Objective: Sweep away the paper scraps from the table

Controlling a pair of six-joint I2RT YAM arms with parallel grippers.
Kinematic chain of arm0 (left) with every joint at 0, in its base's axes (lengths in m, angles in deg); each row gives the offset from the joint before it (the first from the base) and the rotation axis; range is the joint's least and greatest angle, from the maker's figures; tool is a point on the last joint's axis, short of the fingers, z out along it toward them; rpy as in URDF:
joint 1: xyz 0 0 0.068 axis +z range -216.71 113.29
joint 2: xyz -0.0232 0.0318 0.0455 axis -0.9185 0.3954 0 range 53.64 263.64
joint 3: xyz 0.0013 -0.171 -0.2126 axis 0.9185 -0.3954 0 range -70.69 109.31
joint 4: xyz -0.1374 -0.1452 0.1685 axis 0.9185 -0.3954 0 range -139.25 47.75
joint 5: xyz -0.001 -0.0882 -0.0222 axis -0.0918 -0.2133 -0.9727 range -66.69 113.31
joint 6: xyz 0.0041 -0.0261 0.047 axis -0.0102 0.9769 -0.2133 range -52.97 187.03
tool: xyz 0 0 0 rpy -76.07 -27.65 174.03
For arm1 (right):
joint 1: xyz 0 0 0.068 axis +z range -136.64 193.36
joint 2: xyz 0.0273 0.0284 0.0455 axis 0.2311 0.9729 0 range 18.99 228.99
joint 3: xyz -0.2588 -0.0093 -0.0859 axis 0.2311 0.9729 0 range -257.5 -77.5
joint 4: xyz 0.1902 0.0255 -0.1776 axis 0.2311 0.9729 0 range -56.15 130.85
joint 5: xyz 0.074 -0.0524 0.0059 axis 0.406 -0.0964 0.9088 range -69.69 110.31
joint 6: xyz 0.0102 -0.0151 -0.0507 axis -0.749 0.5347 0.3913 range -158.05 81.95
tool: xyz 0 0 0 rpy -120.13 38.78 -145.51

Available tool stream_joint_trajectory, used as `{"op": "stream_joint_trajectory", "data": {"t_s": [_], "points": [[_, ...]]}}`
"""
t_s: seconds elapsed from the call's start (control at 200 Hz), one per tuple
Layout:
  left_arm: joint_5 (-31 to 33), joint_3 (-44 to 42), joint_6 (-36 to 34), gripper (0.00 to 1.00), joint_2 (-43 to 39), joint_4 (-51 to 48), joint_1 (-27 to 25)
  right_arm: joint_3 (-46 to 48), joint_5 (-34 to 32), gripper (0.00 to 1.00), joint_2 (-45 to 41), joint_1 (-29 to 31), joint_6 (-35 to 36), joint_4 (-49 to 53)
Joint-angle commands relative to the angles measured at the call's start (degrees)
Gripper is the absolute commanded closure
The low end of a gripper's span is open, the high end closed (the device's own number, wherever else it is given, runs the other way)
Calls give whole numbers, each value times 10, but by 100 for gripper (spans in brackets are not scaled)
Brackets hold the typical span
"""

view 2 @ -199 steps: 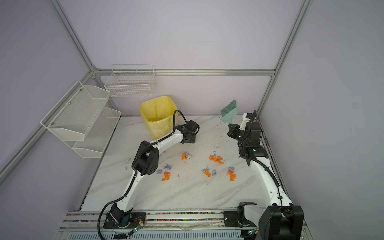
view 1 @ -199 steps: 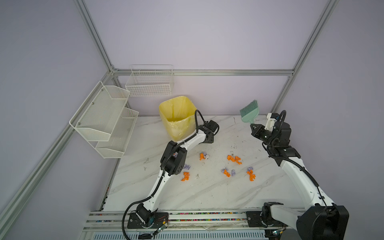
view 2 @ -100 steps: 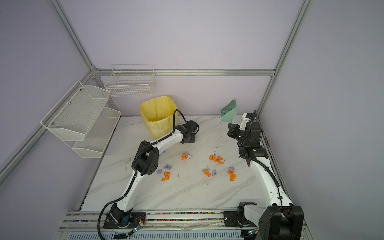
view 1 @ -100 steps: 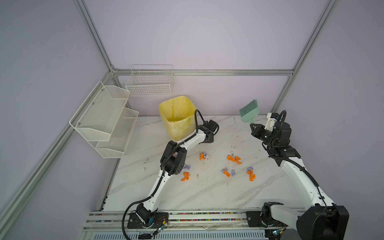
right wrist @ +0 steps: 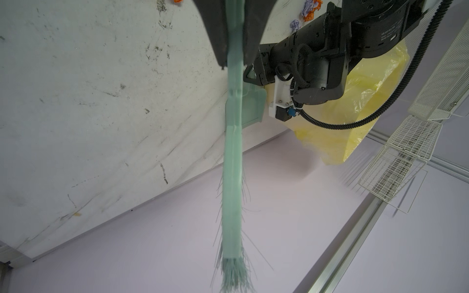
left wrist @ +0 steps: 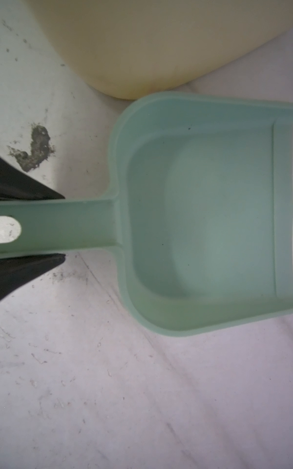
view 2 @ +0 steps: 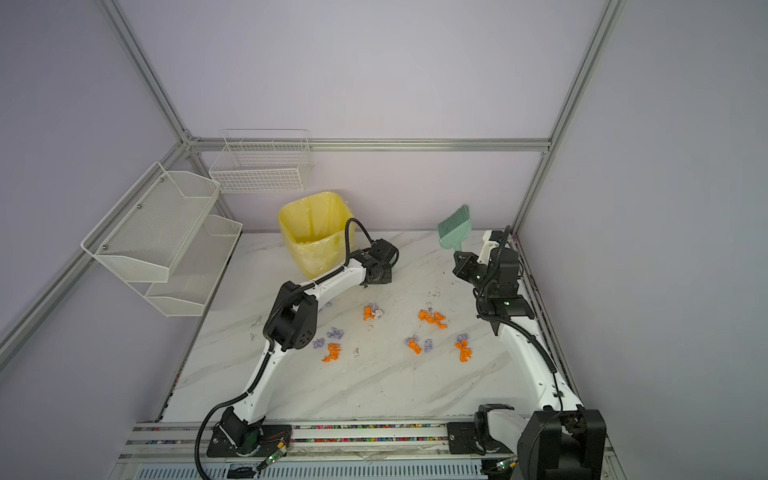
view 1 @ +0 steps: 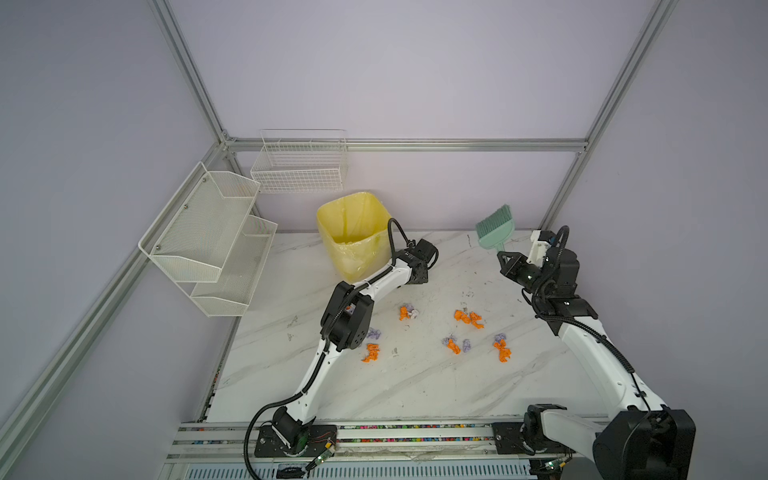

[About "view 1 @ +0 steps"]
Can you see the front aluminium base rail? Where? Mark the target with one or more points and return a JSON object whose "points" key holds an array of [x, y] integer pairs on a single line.
{"points": [[484, 448]]}

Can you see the aluminium frame corner post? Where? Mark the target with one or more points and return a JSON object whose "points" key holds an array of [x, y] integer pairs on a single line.
{"points": [[649, 33]]}

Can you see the purple orange scrap middle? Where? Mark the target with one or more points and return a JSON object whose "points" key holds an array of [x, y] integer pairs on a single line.
{"points": [[457, 346]]}

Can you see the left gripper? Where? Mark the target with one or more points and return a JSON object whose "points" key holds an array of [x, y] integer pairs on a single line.
{"points": [[423, 278]]}

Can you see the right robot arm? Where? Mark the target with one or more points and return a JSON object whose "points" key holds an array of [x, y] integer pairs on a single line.
{"points": [[643, 437]]}

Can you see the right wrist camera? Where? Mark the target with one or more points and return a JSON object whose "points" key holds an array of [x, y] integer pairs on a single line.
{"points": [[541, 242]]}

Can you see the orange purple scrap right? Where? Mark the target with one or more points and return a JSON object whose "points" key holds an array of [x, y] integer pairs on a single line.
{"points": [[500, 344]]}

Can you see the yellow lined trash bin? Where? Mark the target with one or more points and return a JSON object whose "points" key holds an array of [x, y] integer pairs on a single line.
{"points": [[354, 231]]}

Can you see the orange purple scrap centre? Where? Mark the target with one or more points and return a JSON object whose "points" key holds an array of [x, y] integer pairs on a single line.
{"points": [[408, 311]]}

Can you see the white wire basket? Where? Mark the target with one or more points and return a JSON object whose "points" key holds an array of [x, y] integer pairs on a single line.
{"points": [[301, 161]]}

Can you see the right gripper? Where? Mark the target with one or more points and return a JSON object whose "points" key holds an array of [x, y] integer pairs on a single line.
{"points": [[508, 268]]}

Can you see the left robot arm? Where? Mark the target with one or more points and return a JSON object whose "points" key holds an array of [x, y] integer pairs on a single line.
{"points": [[345, 324]]}

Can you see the aluminium table edge rail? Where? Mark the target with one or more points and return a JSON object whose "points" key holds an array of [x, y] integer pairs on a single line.
{"points": [[576, 323]]}

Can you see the green hand brush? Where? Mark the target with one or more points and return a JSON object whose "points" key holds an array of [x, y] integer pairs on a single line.
{"points": [[494, 231]]}

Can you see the aluminium frame back beam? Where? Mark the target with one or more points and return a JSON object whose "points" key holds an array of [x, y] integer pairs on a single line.
{"points": [[425, 145]]}

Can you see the white mesh two-tier shelf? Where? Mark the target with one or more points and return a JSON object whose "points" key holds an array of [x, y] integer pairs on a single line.
{"points": [[210, 243]]}

